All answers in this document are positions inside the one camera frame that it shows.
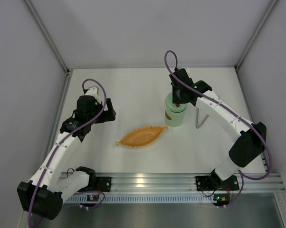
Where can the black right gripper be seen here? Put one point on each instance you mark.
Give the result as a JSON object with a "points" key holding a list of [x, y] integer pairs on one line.
{"points": [[179, 95]]}

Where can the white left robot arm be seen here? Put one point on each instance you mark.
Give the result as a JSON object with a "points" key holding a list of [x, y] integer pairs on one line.
{"points": [[44, 194]]}

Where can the aluminium mounting rail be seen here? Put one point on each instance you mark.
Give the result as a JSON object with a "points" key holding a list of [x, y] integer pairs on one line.
{"points": [[136, 183]]}

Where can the slotted grey cable duct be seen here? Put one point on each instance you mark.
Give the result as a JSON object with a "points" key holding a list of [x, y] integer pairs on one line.
{"points": [[144, 198]]}

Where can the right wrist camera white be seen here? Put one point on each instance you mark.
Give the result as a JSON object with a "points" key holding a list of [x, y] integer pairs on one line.
{"points": [[187, 70]]}

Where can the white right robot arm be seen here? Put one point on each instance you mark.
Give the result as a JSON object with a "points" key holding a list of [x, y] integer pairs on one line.
{"points": [[249, 138]]}

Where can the green cylindrical lunch container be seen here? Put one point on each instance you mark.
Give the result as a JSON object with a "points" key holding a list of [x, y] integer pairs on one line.
{"points": [[174, 115]]}

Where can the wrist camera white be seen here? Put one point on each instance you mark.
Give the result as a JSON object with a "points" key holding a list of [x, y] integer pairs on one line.
{"points": [[187, 70], [93, 91]]}

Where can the boat-shaped woven bamboo basket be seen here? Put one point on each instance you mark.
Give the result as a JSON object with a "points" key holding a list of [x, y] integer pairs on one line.
{"points": [[142, 137]]}

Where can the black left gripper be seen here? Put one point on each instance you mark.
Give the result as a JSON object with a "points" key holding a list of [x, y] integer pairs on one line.
{"points": [[107, 112]]}

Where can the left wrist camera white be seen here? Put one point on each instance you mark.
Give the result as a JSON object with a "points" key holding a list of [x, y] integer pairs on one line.
{"points": [[93, 91]]}

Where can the green lid with wooden handle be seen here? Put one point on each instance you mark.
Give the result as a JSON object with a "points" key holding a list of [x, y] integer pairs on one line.
{"points": [[171, 103]]}

